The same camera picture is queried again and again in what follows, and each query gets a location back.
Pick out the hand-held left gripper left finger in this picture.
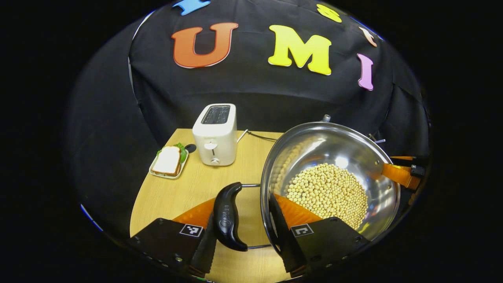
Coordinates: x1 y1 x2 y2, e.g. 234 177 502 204
130 198 218 277

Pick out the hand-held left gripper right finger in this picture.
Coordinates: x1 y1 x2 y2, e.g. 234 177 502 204
269 193 372 277

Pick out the stainless steel pot black handle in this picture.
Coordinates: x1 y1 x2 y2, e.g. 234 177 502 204
213 121 401 252

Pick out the pile of soybeans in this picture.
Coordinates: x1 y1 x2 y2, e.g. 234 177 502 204
286 163 369 230

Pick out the sandwich with lettuce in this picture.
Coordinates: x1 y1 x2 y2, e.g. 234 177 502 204
152 143 187 176

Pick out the white toaster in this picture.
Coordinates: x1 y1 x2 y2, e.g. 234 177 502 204
192 103 238 167

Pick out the black backdrop cloth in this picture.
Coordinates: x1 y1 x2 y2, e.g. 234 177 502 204
67 0 431 236

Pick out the black power cable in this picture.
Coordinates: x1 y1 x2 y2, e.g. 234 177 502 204
247 131 278 142

